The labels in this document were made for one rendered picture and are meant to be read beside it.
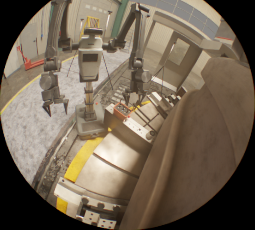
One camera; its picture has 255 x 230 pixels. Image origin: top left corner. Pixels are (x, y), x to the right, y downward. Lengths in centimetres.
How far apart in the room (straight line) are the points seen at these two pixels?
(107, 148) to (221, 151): 124
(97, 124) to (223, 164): 153
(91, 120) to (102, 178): 92
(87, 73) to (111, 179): 128
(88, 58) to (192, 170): 110
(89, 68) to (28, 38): 586
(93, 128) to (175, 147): 121
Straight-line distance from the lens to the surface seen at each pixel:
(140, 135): 109
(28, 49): 652
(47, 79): 38
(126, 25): 73
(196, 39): 381
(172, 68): 386
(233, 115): 37
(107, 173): 129
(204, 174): 52
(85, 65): 90
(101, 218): 89
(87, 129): 149
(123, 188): 134
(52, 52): 45
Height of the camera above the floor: 160
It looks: 44 degrees down
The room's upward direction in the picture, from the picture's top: 22 degrees clockwise
